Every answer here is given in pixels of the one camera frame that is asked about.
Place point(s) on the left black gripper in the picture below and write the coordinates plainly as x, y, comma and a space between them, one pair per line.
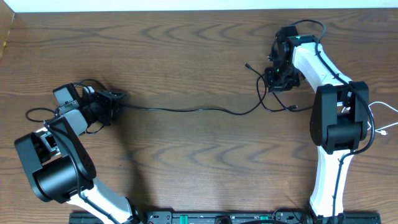
112, 102

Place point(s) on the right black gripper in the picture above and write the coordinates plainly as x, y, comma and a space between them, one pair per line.
273, 86

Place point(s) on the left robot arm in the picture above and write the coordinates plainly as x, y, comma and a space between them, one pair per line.
59, 168

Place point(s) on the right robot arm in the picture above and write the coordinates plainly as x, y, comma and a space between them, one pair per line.
340, 113

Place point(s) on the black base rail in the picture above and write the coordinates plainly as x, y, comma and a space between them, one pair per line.
280, 216

